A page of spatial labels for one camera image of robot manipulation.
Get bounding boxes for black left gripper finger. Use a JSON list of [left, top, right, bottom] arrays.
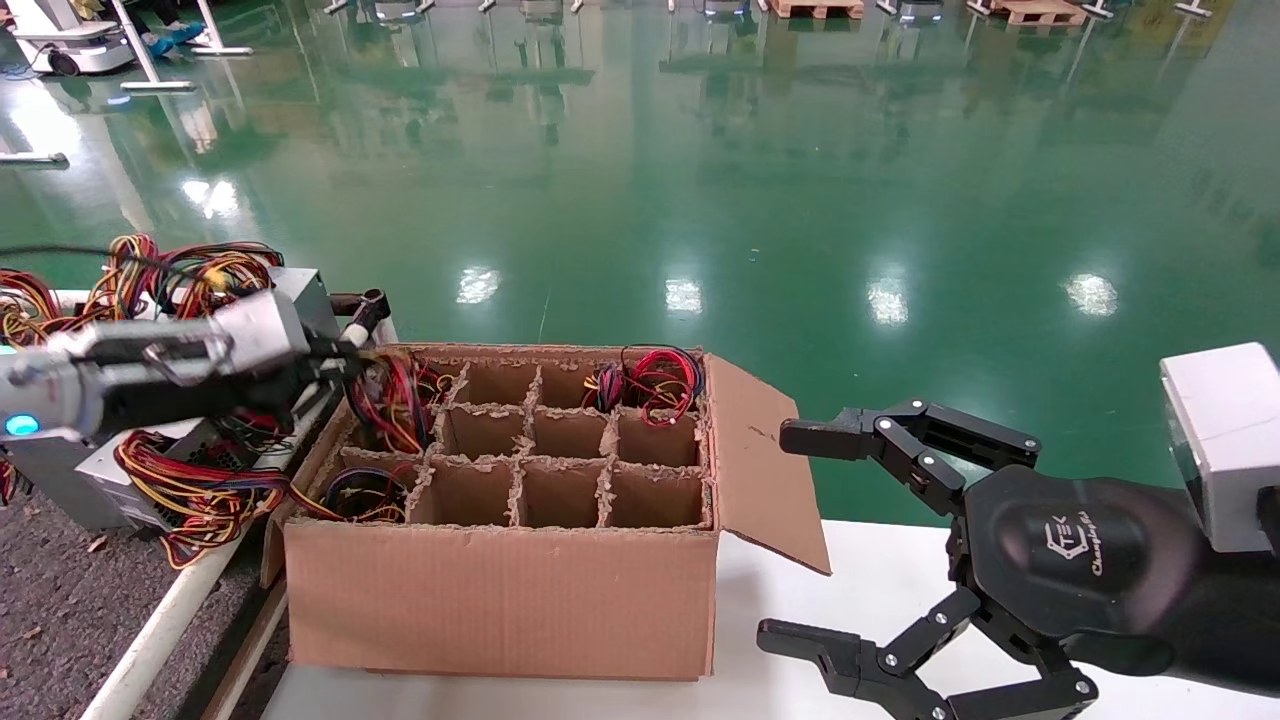
[[290, 374, 353, 405], [303, 340, 365, 375]]

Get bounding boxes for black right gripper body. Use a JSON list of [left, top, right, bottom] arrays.
[[950, 465, 1280, 696]]

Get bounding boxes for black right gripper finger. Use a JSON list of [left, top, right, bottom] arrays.
[[757, 588, 1098, 720], [780, 400, 1041, 516]]

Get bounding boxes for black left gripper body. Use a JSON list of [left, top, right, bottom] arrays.
[[102, 345, 306, 438]]

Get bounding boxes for black pipe end connector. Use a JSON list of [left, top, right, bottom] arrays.
[[328, 288, 393, 349]]

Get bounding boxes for grey foam mat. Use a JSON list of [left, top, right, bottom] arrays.
[[0, 490, 263, 720]]

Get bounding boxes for wooden board under mat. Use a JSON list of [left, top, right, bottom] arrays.
[[205, 575, 293, 720]]

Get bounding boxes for cardboard box with dividers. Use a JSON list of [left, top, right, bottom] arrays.
[[260, 343, 833, 683]]

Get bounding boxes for white table legs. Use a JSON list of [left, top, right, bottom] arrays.
[[108, 0, 253, 93]]

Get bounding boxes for blue shoe covers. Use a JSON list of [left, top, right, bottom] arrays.
[[140, 22, 206, 56]]

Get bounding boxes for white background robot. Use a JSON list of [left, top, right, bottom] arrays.
[[0, 0, 136, 76]]

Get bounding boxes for wooden pallet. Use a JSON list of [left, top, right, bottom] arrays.
[[768, 0, 866, 21], [990, 0, 1088, 27]]

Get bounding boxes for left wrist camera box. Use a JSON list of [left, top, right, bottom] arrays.
[[212, 290, 313, 373]]

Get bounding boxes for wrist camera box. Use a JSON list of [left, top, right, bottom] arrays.
[[212, 290, 313, 373], [1160, 342, 1280, 556]]

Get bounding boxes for wire bundle in front cell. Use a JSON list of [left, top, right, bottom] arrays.
[[318, 465, 413, 524]]

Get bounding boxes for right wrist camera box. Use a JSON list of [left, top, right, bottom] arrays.
[[1160, 342, 1280, 556]]

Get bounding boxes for long white cart rail pipe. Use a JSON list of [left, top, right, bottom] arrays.
[[80, 318, 401, 720]]

